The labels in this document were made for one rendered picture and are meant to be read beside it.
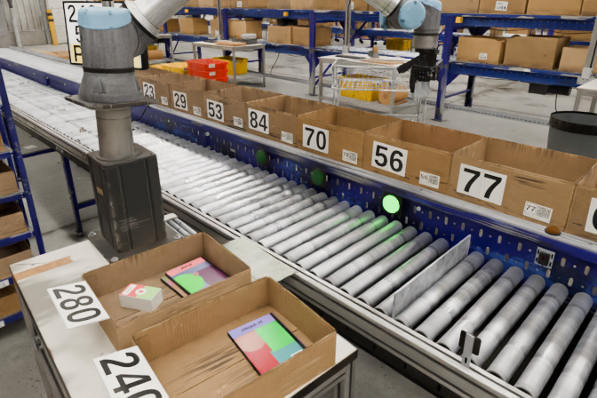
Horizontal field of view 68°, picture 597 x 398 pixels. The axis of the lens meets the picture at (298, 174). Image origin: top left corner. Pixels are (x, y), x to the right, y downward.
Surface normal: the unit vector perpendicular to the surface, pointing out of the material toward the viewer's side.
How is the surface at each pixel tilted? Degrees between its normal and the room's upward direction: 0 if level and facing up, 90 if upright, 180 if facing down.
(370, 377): 0
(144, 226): 90
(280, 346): 0
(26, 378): 0
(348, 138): 90
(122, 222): 90
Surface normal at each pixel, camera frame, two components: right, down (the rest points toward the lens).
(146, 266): 0.65, 0.26
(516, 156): -0.70, 0.25
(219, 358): -0.03, -0.94
